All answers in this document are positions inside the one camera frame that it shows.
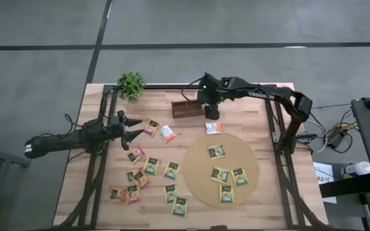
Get brown wooden tea box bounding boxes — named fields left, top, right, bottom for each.
left=171, top=98, right=206, bottom=119

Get white orange tea packet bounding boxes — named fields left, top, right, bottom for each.
left=159, top=124, right=177, bottom=144
left=205, top=121, right=223, bottom=135

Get white blue bottle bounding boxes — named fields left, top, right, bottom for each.
left=339, top=161, right=370, bottom=180

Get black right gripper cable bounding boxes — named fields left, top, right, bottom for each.
left=181, top=76, right=205, bottom=103

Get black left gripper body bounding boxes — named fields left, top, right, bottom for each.
left=109, top=117, right=130, bottom=151

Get white paper sheet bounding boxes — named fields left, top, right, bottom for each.
left=312, top=162, right=337, bottom=205

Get grey metal stand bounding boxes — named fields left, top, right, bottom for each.
left=0, top=128, right=31, bottom=231

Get round woven straw placemat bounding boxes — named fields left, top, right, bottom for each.
left=181, top=132, right=260, bottom=209

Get green yellow tea packet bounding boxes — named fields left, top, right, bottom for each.
left=218, top=184, right=235, bottom=204
left=143, top=157, right=161, bottom=176
left=163, top=161, right=181, bottom=181
left=163, top=184, right=179, bottom=205
left=207, top=144, right=227, bottom=160
left=171, top=196, right=189, bottom=218
left=230, top=167, right=250, bottom=187

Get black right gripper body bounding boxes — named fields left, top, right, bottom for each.
left=197, top=73, right=224, bottom=105

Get green plant white pot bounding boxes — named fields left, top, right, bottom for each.
left=116, top=71, right=146, bottom=103

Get packets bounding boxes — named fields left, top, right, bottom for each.
left=210, top=166, right=231, bottom=185

